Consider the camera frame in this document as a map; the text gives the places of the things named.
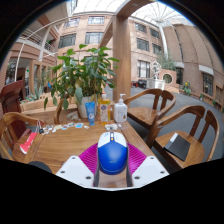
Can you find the wooden armchair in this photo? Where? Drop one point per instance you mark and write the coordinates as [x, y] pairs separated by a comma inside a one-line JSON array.
[[196, 153], [15, 116], [143, 115], [57, 111]]

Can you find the white pump bottle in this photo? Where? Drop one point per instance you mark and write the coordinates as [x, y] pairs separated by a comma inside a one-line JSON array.
[[120, 111]]

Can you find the white sculpture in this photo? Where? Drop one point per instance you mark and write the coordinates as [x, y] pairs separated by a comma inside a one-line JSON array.
[[156, 69]]

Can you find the blue and white computer mouse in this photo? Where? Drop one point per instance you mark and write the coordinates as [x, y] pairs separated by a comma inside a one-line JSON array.
[[112, 156]]

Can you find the red-brown wooden pedestal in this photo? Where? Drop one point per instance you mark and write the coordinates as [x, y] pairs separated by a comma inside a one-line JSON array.
[[11, 96]]

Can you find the green plant in white pot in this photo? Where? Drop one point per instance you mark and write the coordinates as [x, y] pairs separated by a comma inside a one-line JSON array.
[[81, 73]]

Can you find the black notebook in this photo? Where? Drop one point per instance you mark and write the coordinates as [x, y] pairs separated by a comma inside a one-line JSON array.
[[178, 146]]

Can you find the yellow liquid bottle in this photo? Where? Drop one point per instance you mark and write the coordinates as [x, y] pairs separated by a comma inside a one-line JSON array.
[[104, 111]]

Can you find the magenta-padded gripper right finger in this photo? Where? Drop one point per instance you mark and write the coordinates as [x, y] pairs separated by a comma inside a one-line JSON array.
[[150, 170]]

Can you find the spiky green agave plant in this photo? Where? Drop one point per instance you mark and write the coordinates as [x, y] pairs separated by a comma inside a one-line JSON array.
[[34, 95]]

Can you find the blue tube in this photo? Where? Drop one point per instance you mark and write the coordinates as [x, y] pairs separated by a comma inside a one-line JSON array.
[[90, 113]]

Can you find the red and white bag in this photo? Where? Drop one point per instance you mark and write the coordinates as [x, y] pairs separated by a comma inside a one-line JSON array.
[[28, 142]]

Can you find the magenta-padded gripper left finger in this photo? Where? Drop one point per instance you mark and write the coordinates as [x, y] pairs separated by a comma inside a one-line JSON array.
[[75, 170]]

